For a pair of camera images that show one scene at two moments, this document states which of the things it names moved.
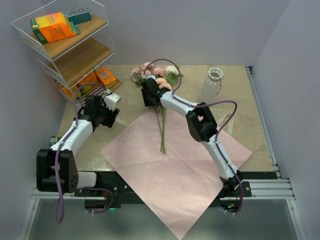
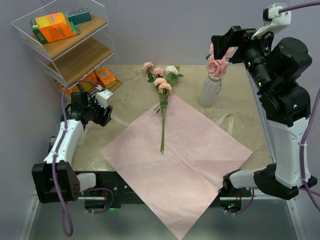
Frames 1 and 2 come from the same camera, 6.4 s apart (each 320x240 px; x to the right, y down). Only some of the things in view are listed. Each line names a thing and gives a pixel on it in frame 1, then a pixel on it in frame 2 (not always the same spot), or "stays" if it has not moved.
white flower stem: (172, 74) stays
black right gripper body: (143, 94) → (254, 51)
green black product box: (54, 140) stays
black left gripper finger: (115, 112) → (108, 114)
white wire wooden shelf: (72, 38) stays
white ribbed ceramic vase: (211, 89) stays
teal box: (79, 15) stays
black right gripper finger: (155, 100) → (235, 60)
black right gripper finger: (147, 99) → (232, 38)
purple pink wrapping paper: (179, 184) stays
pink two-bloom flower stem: (159, 131) → (218, 68)
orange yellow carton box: (52, 27) stays
